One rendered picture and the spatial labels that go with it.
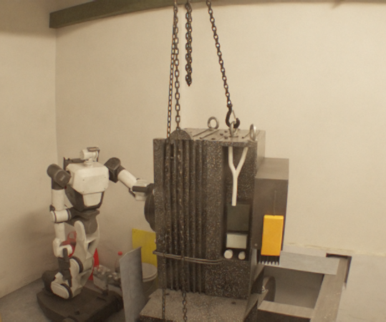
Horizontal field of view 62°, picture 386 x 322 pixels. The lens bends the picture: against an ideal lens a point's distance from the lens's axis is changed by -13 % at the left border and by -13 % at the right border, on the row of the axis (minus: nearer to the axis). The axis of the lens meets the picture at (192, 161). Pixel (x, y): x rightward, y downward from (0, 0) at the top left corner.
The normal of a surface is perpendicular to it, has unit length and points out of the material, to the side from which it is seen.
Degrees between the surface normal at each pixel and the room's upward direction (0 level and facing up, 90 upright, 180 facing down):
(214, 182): 90
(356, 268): 90
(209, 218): 90
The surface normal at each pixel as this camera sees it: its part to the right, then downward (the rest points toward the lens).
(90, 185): 0.69, 0.26
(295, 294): -0.45, 0.17
